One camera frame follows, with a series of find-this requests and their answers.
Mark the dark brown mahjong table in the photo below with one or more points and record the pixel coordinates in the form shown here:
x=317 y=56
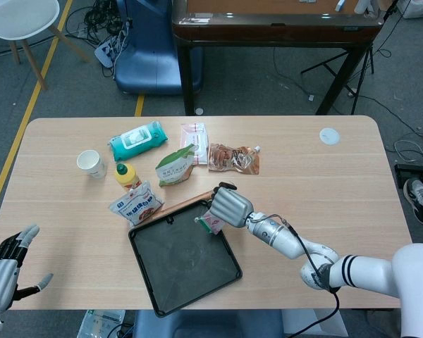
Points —
x=268 y=28

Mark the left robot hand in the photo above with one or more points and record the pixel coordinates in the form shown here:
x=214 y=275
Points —
x=0 y=281

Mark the clear plastic bag green print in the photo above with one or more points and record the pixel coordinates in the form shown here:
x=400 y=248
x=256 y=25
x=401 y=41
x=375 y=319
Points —
x=98 y=322

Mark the grey black sneaker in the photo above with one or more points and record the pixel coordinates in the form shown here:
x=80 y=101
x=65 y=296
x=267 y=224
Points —
x=419 y=197

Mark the blue seat under table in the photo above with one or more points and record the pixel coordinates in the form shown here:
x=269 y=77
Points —
x=204 y=324

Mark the pink white snack packet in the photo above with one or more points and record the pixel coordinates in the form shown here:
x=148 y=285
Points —
x=213 y=223

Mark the pink white sachet pack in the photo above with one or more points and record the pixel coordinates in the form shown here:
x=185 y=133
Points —
x=195 y=135

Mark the blue chair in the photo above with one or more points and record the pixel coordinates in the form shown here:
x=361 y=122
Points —
x=151 y=53

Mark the white castor sugar bag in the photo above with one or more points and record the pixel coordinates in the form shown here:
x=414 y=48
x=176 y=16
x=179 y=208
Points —
x=137 y=206

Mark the green snack pouch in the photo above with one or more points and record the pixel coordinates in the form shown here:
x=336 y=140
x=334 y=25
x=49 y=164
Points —
x=174 y=167

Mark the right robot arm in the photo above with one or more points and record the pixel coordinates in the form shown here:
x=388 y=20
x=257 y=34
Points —
x=366 y=271

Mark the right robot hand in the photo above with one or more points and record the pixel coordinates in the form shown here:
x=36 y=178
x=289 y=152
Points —
x=231 y=207

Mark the black tripod stand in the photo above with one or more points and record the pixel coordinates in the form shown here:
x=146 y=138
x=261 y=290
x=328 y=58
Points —
x=372 y=61

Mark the yellow bottle green cap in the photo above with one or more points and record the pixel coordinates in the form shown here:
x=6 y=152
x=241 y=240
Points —
x=127 y=177

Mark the wooden rolling pin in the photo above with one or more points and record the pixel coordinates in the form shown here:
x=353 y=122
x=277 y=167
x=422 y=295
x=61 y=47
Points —
x=183 y=206

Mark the white paper cup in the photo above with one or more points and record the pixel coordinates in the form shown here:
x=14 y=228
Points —
x=91 y=163

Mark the teal wet wipes pack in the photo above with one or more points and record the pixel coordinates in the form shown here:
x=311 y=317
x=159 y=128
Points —
x=137 y=141

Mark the black square tray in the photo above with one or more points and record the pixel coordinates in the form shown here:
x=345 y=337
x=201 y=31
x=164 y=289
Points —
x=183 y=260

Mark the white chair wooden legs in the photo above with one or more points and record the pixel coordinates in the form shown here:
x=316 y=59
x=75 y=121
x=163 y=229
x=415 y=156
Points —
x=17 y=17

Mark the white power strip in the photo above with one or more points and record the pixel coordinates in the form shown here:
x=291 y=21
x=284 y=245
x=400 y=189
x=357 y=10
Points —
x=104 y=53

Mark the white round desk grommet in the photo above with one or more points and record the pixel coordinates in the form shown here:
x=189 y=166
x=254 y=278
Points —
x=329 y=136

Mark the white floor disc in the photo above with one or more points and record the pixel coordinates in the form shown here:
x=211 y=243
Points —
x=199 y=111

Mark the brown sauce pouch with spout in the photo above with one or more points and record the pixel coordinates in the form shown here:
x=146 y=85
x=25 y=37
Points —
x=232 y=158

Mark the black floor box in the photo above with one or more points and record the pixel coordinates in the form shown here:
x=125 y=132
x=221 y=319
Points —
x=414 y=172

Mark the white box under table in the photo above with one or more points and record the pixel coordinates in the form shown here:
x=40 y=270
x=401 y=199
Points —
x=303 y=322

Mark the white blue mahjong tile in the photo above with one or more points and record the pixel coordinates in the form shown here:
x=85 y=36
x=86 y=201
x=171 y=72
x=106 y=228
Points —
x=340 y=5

